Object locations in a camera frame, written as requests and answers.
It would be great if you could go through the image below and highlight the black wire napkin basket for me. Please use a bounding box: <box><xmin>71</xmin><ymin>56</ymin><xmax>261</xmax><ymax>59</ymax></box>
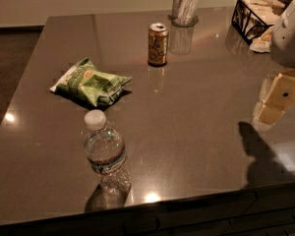
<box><xmin>232</xmin><ymin>0</ymin><xmax>286</xmax><ymax>44</ymax></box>

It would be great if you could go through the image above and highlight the gold soda can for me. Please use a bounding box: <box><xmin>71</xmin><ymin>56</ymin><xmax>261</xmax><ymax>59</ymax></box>
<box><xmin>147</xmin><ymin>23</ymin><xmax>169</xmax><ymax>66</ymax></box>

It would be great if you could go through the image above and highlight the green jalapeno chip bag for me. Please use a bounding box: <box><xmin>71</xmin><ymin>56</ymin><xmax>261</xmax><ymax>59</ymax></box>
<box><xmin>50</xmin><ymin>58</ymin><xmax>132</xmax><ymax>107</ymax></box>

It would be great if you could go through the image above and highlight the white napkin packet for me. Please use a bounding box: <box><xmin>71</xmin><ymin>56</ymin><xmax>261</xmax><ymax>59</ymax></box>
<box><xmin>250</xmin><ymin>27</ymin><xmax>273</xmax><ymax>53</ymax></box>

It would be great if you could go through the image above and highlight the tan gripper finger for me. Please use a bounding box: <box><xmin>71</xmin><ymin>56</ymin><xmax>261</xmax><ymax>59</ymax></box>
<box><xmin>260</xmin><ymin>70</ymin><xmax>295</xmax><ymax>110</ymax></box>
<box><xmin>253</xmin><ymin>102</ymin><xmax>284</xmax><ymax>125</ymax></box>

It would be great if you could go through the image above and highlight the clear plastic water bottle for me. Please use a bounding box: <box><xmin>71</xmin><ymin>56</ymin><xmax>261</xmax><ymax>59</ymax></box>
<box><xmin>82</xmin><ymin>110</ymin><xmax>131</xmax><ymax>196</ymax></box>

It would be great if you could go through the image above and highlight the clear cup with straws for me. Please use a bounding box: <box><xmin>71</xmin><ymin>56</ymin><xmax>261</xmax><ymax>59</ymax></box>
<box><xmin>171</xmin><ymin>0</ymin><xmax>199</xmax><ymax>28</ymax></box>

